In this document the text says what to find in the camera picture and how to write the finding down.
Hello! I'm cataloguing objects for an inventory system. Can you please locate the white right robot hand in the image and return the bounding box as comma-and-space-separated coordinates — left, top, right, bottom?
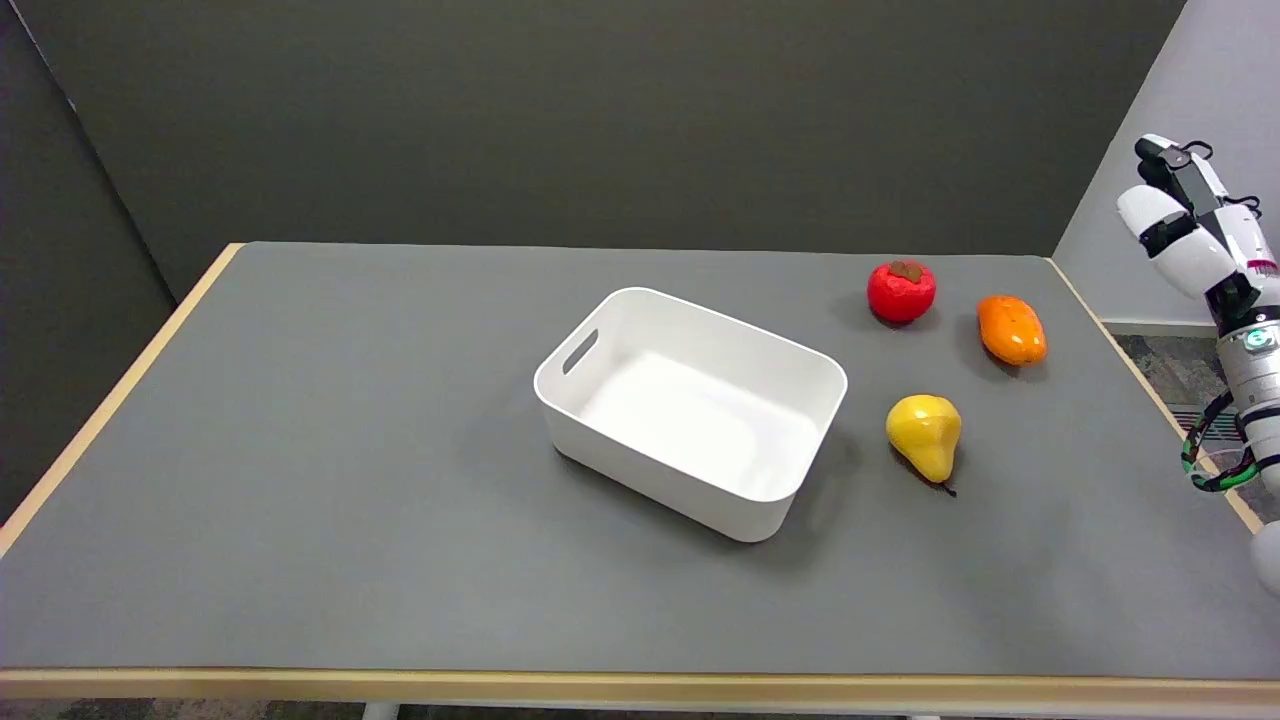
1116, 134, 1280, 329

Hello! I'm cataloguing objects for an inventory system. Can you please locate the red tomato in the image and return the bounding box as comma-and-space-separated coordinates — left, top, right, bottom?
866, 260, 938, 325

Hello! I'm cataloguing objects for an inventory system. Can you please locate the orange bell pepper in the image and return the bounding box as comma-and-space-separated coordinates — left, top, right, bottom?
977, 294, 1048, 367

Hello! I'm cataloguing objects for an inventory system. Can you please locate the yellow pear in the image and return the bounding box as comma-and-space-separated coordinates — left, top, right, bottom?
885, 394, 963, 498

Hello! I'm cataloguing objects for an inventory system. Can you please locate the white plastic storage bin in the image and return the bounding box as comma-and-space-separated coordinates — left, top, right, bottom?
533, 287, 849, 544

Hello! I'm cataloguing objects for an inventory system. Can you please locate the grey table mat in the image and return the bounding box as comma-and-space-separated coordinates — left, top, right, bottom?
0, 242, 1280, 681

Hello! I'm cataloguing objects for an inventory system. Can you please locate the black green robot cable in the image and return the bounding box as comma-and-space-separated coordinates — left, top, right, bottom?
1181, 390, 1259, 493

